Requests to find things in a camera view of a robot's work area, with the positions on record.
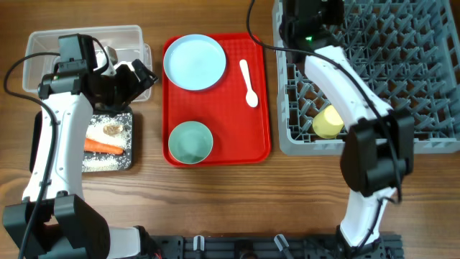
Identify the green bowl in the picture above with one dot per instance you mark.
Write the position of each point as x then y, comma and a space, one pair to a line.
190, 142

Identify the brown food scrap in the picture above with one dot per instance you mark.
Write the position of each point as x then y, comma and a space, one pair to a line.
113, 129

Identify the orange carrot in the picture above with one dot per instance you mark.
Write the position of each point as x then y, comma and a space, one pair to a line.
98, 147

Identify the red serving tray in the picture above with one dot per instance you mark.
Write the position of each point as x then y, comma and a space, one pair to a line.
241, 134

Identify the clear plastic bin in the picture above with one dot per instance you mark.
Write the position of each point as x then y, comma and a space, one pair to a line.
126, 40

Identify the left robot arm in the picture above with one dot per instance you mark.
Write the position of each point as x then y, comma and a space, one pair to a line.
53, 220

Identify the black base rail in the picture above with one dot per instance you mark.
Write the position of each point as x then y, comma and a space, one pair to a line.
310, 247

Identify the white plastic spoon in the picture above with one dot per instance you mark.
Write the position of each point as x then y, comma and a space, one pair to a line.
251, 96

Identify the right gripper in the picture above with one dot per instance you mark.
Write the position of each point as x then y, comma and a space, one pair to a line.
333, 9

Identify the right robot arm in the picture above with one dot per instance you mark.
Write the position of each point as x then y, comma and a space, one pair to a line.
378, 151

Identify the black tray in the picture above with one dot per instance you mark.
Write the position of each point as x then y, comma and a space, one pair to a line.
127, 158

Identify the yellow cup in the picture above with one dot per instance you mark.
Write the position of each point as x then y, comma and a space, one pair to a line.
327, 124

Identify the grey dishwasher rack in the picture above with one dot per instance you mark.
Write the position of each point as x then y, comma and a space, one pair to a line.
407, 52

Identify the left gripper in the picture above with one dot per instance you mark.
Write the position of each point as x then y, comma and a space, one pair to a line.
123, 72

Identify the light blue plate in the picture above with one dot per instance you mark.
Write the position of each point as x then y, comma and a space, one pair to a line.
194, 62

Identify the white rice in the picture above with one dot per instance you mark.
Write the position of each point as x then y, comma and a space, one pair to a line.
100, 163

